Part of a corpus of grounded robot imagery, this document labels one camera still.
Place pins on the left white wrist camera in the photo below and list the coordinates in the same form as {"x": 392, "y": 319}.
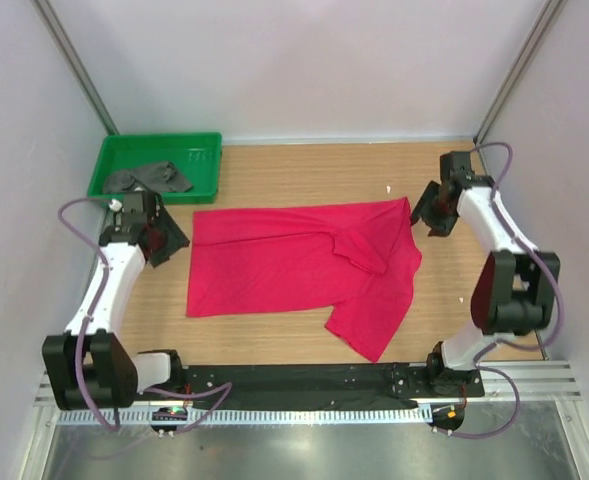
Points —
{"x": 115, "y": 205}

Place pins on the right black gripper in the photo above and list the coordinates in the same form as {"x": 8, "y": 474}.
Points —
{"x": 439, "y": 227}

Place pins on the green plastic tray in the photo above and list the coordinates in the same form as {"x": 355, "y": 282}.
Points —
{"x": 195, "y": 155}

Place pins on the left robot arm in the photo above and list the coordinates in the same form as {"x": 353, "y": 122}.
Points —
{"x": 87, "y": 365}

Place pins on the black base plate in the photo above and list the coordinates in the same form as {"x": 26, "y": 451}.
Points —
{"x": 332, "y": 387}

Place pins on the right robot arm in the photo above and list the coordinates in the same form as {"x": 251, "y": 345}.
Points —
{"x": 517, "y": 290}

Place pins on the grey t-shirt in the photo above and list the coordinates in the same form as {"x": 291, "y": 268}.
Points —
{"x": 160, "y": 177}

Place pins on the pink red t-shirt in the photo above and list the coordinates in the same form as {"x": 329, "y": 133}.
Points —
{"x": 358, "y": 259}

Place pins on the white slotted cable duct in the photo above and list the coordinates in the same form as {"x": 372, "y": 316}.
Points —
{"x": 153, "y": 415}

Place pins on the aluminium frame rail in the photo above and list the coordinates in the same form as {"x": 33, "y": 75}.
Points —
{"x": 536, "y": 380}

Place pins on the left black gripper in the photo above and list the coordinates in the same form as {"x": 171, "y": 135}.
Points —
{"x": 176, "y": 240}

